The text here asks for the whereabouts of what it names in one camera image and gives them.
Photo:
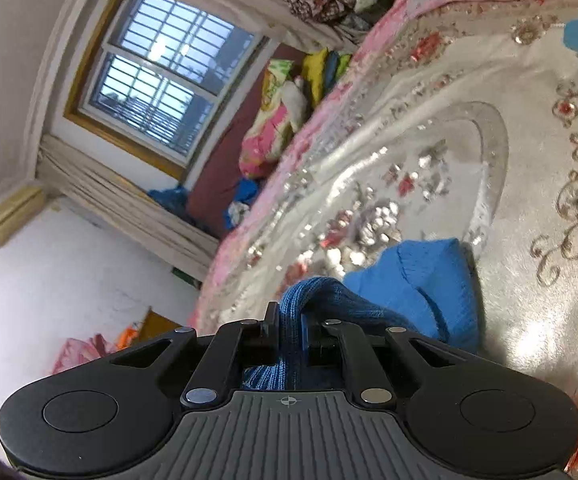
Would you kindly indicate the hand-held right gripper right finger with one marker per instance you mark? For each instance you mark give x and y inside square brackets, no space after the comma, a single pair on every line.
[314,332]

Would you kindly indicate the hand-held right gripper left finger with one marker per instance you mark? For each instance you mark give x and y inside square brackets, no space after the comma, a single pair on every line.
[270,327]

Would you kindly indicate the wooden desk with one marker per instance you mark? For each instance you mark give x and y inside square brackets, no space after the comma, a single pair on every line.
[161,324]

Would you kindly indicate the blue crumpled cloth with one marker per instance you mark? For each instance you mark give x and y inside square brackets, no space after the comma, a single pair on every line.
[244,202]

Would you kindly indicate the orange item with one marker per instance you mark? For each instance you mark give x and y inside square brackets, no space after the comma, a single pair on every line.
[129,336]

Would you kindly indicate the blue plastic bag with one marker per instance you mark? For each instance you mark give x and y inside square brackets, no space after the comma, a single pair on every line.
[171,202]

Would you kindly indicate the maroon sofa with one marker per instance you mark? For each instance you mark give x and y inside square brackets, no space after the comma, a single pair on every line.
[229,160]

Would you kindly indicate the beige curtain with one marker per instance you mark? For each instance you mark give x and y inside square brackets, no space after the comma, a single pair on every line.
[129,200]

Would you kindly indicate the pink floral cloth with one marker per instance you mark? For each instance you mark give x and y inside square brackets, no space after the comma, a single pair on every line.
[81,352]

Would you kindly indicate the floral satin bedspread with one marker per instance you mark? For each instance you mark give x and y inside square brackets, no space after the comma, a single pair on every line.
[444,170]

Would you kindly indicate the white plush toy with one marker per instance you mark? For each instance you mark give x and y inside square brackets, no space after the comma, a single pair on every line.
[296,102]

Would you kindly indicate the yellow and blue folded cloths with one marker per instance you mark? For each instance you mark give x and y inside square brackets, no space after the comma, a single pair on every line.
[326,72]

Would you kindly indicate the barred window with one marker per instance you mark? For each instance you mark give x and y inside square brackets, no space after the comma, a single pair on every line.
[164,70]

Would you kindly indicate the beige air conditioner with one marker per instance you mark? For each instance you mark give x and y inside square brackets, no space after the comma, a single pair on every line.
[11,216]

